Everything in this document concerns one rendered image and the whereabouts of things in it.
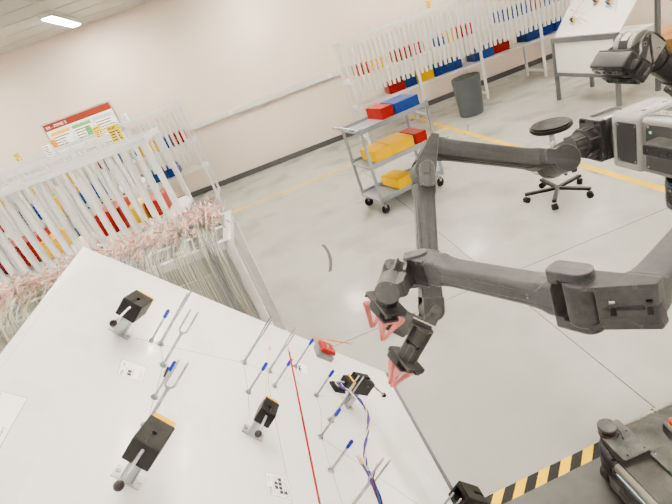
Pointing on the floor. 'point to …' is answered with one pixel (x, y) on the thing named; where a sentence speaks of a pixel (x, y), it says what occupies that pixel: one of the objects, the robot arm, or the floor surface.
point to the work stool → (552, 147)
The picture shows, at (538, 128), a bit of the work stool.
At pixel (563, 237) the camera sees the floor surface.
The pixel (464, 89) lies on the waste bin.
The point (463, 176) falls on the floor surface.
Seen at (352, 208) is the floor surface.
